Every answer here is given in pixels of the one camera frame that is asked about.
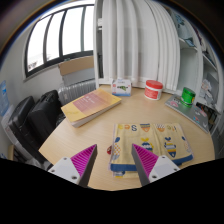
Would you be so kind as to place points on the green round tin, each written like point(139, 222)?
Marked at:
point(188, 96)

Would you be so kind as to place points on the yellow fish-print towel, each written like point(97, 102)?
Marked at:
point(156, 136)

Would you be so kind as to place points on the grey laptop with stickers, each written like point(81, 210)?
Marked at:
point(191, 115)

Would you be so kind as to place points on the black-framed window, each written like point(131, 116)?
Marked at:
point(55, 36)

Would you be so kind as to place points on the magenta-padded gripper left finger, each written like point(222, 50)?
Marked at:
point(71, 170)

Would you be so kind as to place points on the white shelf unit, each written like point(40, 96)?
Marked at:
point(196, 66)

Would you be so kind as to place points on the white radiator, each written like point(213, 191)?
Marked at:
point(75, 91)

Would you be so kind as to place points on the black padded chair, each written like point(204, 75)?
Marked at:
point(20, 120)
point(45, 116)

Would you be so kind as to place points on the brown cardboard box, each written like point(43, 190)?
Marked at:
point(76, 66)

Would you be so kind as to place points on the white curtain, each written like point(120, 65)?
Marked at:
point(140, 40)

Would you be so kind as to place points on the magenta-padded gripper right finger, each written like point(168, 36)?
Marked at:
point(156, 168)

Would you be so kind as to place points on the yellow and pink book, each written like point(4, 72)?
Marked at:
point(90, 105)

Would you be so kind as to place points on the blue water bottle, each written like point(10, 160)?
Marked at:
point(4, 98)

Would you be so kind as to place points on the white jar with red lid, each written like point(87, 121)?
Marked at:
point(153, 91)

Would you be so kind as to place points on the small white cardboard box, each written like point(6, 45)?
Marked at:
point(121, 88)

